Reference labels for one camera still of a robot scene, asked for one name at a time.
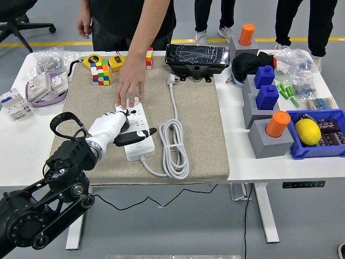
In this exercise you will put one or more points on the person's right hand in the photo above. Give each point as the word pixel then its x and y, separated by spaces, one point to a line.
pixel 84 27

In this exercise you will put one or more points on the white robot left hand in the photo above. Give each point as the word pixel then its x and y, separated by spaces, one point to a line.
pixel 107 125

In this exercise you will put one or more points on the person's left hand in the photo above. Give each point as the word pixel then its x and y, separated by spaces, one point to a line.
pixel 132 78

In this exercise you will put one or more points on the multicoloured puzzle cube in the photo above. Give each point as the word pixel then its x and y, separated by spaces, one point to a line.
pixel 149 59
pixel 101 74

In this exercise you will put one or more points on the white power strip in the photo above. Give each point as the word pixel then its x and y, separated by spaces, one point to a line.
pixel 140 153

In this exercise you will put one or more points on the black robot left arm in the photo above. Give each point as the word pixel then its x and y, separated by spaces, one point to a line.
pixel 32 215

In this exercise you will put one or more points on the person's left forearm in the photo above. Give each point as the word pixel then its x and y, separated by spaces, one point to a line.
pixel 148 27

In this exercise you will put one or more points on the person's right forearm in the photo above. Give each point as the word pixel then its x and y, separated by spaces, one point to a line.
pixel 86 7

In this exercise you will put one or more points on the small yellow tape measure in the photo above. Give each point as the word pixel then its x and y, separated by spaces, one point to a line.
pixel 116 62

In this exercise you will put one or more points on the small clear plastic bag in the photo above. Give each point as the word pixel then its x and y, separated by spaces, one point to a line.
pixel 72 56

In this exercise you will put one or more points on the large yellow tape measure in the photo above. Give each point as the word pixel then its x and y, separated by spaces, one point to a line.
pixel 93 60

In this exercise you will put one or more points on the person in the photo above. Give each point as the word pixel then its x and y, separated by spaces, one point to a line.
pixel 320 27
pixel 202 13
pixel 118 24

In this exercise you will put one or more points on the clear bag of screws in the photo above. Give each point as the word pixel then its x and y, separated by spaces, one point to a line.
pixel 48 62

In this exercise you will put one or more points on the lilac oval tray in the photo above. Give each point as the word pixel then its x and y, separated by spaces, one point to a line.
pixel 48 102

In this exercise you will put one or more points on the black film-wrapped device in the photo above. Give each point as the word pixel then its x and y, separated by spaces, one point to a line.
pixel 196 55

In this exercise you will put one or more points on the black office chair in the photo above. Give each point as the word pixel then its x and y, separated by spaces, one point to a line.
pixel 13 8

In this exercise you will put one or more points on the grey-brown mat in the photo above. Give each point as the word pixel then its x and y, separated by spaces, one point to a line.
pixel 202 135

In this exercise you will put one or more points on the white circuit breaker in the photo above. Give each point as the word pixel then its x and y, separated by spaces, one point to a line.
pixel 13 103

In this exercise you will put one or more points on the small metal clip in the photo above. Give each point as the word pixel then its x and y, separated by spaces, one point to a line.
pixel 229 80

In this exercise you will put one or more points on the white blue-rimmed object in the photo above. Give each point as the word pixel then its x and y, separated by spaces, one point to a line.
pixel 238 81

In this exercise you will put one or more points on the grey block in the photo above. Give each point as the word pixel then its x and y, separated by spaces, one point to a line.
pixel 240 50
pixel 250 113
pixel 248 86
pixel 269 148

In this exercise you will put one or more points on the black cloth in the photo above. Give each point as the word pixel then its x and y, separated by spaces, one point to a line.
pixel 245 64

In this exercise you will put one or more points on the white table leg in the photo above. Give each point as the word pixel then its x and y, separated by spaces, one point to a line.
pixel 74 237
pixel 266 215

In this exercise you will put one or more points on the orange cylinder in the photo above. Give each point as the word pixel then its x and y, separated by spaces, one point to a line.
pixel 277 124
pixel 246 33

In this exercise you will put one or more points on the blue block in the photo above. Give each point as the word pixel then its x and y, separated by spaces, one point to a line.
pixel 264 76
pixel 266 98

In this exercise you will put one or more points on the small red item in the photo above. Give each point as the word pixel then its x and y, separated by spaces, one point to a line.
pixel 275 62

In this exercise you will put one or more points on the grey box under table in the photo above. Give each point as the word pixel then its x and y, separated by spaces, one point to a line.
pixel 238 193

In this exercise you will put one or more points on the large clear bag blue parts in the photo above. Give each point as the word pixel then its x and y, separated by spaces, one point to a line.
pixel 296 62

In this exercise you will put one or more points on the small clear bag blue parts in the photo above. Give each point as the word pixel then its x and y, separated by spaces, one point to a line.
pixel 304 90

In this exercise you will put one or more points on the black metal clip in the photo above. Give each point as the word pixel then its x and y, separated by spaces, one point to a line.
pixel 304 117

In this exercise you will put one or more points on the yellow lemon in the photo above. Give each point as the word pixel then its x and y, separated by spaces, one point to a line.
pixel 307 132

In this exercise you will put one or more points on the clear bag of resistors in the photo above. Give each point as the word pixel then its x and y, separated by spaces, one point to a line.
pixel 320 103

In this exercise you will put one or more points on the blue plastic bin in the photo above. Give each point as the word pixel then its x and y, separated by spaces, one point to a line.
pixel 310 152

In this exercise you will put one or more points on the black table control panel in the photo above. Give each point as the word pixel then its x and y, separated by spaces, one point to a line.
pixel 303 184

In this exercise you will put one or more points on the dark brown capacitor pack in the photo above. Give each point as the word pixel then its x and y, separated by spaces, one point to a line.
pixel 331 132

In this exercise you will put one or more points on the black shoe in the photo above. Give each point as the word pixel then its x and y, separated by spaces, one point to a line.
pixel 341 251

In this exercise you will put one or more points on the small white wall socket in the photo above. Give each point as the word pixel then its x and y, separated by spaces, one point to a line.
pixel 58 82

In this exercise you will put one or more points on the large white wall socket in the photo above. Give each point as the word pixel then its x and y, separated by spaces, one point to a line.
pixel 39 86

